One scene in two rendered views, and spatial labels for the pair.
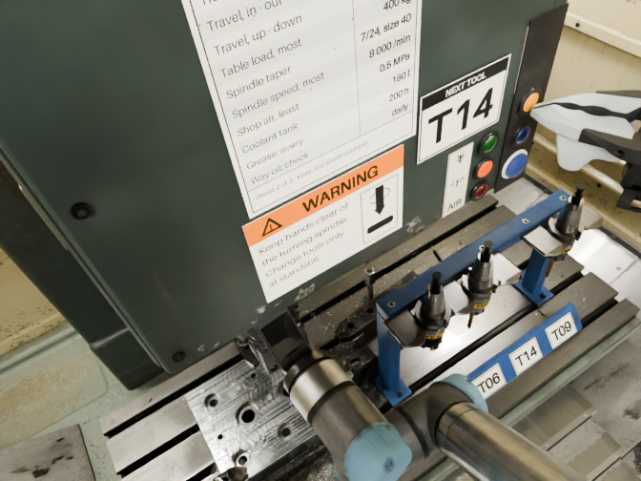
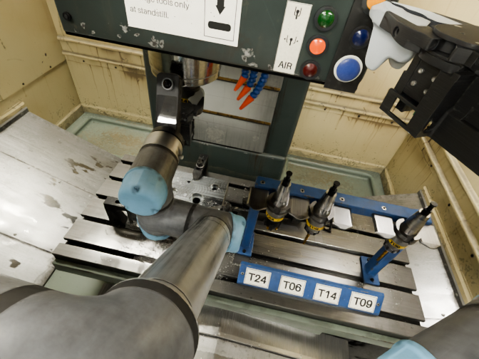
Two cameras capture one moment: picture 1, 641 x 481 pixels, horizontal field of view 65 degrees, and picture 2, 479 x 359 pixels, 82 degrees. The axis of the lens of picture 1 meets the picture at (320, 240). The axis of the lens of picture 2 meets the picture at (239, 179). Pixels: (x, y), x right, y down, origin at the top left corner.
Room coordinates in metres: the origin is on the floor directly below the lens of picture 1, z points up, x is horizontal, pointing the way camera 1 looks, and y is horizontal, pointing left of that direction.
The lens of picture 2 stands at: (0.01, -0.30, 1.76)
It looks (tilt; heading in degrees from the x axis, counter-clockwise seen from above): 46 degrees down; 29
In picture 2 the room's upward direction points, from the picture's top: 10 degrees clockwise
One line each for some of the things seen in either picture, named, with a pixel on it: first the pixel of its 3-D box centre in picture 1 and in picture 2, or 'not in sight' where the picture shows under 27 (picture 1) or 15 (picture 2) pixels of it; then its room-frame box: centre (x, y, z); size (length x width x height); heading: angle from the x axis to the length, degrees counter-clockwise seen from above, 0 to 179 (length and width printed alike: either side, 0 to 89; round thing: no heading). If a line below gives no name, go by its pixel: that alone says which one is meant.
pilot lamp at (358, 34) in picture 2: (522, 135); (361, 38); (0.40, -0.22, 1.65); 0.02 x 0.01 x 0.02; 115
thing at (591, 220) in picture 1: (584, 217); (428, 236); (0.63, -0.52, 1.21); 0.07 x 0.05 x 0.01; 25
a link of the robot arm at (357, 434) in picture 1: (361, 439); (149, 181); (0.21, -0.01, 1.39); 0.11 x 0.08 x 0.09; 30
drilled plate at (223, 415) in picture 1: (270, 405); (182, 199); (0.46, 0.16, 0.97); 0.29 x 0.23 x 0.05; 115
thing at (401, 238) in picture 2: (564, 229); (405, 231); (0.61, -0.47, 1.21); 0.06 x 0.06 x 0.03
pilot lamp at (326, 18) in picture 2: (488, 144); (326, 18); (0.38, -0.18, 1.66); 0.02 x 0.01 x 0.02; 115
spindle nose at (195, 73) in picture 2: not in sight; (185, 43); (0.46, 0.13, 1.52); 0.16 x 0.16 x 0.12
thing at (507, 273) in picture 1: (501, 269); (341, 217); (0.54, -0.32, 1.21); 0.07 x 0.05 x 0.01; 25
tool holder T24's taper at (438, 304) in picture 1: (434, 300); (282, 192); (0.47, -0.17, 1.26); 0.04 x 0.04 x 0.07
